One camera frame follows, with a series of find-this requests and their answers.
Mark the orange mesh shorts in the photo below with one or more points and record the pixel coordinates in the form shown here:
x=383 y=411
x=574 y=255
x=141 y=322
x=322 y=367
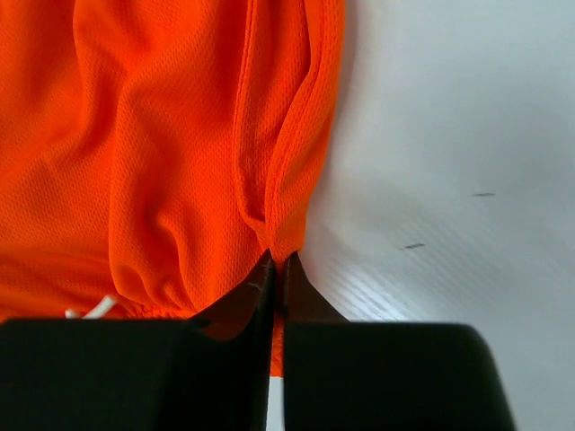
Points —
x=152 y=151

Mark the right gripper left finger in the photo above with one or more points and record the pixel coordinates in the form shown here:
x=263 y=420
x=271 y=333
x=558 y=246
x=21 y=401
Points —
x=208 y=372

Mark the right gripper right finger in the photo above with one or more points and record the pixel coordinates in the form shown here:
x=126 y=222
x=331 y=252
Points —
x=344 y=375

